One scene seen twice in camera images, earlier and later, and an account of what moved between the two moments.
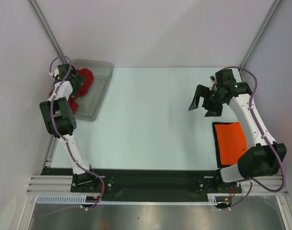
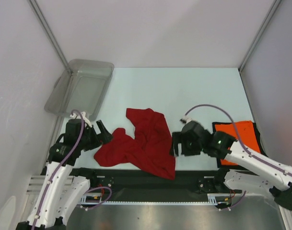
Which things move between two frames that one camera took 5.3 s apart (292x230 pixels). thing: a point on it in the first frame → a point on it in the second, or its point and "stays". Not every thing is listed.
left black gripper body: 79,81 → 90,139
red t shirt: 88,77 → 152,148
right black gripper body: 207,101 → 184,147
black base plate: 146,185 stays
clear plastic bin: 102,72 stays
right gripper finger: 201,91 → 177,138
